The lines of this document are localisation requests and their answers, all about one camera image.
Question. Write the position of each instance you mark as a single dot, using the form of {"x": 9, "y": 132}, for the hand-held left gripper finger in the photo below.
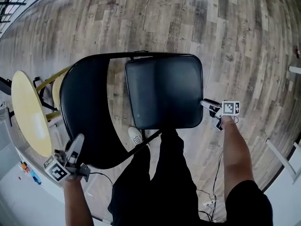
{"x": 76, "y": 146}

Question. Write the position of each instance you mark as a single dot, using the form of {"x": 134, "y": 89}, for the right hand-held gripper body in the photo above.
{"x": 230, "y": 107}

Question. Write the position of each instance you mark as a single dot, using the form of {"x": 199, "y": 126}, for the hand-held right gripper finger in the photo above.
{"x": 211, "y": 103}
{"x": 211, "y": 108}

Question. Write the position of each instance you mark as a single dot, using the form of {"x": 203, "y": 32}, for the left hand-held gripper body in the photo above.
{"x": 57, "y": 171}

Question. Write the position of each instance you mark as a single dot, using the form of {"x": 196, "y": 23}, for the black folding chair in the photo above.
{"x": 164, "y": 91}

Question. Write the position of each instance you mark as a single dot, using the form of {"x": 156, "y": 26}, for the person's right forearm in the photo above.
{"x": 235, "y": 154}

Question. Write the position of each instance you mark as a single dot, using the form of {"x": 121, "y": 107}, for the person's left forearm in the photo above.
{"x": 75, "y": 201}

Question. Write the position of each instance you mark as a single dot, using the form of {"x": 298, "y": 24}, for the blue cloth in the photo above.
{"x": 35, "y": 178}

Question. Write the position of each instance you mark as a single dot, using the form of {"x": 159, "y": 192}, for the orange packet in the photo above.
{"x": 23, "y": 165}

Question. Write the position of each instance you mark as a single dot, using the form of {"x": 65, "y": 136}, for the white rectangular table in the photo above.
{"x": 23, "y": 204}

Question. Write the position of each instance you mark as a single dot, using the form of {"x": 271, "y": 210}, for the round yellow wooden table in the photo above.
{"x": 30, "y": 112}

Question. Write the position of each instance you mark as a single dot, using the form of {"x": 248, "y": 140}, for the person's white shoe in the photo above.
{"x": 135, "y": 138}

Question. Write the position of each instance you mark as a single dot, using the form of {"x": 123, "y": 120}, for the small brown bottle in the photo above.
{"x": 297, "y": 50}

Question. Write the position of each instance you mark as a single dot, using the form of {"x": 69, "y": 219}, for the person's black trousers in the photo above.
{"x": 152, "y": 192}

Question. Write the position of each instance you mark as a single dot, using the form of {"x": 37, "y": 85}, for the white power strip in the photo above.
{"x": 209, "y": 203}

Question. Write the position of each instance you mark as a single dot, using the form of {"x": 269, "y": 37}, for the person's black shirt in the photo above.
{"x": 249, "y": 204}

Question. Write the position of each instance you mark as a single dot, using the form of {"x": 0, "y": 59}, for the white framed table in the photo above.
{"x": 289, "y": 196}

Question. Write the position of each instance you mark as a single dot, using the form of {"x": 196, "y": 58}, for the black metal railing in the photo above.
{"x": 11, "y": 2}

